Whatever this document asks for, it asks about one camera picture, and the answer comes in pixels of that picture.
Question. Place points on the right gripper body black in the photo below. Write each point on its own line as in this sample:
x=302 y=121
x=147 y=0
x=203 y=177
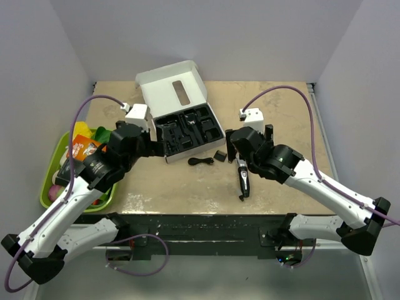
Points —
x=251 y=162

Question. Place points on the orange razor package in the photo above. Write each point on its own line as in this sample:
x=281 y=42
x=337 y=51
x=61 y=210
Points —
x=83 y=146

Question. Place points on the green plastic tray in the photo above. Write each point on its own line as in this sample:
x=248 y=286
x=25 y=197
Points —
x=104 y=201

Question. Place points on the white cardboard box lid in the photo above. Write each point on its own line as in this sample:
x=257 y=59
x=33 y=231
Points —
x=172 y=88

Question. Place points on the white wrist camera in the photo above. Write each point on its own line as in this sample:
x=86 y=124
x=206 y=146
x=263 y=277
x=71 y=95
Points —
x=136 y=114
x=253 y=118

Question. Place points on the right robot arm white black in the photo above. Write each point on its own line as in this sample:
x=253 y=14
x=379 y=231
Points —
x=357 y=220

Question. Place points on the pink ball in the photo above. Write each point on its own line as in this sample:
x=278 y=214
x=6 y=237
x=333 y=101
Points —
x=54 y=192

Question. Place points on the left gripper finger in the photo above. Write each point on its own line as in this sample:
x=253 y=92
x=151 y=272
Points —
x=157 y=149
x=147 y=129

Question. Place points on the black silver hair clipper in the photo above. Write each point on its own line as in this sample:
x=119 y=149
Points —
x=243 y=174

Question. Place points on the light green ball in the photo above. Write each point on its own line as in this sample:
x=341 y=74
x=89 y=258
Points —
x=61 y=193

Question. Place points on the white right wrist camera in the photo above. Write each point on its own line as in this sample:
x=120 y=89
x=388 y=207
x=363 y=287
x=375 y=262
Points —
x=253 y=118

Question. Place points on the yellow plush toy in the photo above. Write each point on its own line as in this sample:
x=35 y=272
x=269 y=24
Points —
x=81 y=128

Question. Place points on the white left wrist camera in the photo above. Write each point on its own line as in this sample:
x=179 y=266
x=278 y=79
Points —
x=136 y=114

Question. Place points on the black product box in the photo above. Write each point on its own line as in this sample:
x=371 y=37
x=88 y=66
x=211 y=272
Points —
x=63 y=176

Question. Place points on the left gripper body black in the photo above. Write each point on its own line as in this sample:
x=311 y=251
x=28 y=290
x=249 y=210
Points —
x=143 y=151

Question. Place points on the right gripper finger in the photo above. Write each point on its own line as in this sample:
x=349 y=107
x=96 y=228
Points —
x=268 y=133
x=229 y=146

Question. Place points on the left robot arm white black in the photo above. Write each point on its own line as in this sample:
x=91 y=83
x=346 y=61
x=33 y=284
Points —
x=42 y=249

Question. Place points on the aluminium frame rail right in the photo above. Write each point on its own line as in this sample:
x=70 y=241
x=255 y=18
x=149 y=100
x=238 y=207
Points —
x=366 y=263

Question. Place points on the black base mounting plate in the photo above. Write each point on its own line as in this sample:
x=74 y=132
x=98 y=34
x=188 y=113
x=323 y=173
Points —
x=146 y=235

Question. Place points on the green plush toy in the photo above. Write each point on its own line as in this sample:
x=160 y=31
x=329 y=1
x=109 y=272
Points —
x=101 y=135

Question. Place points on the black plastic insert tray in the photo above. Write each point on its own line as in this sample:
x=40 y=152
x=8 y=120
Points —
x=189 y=131

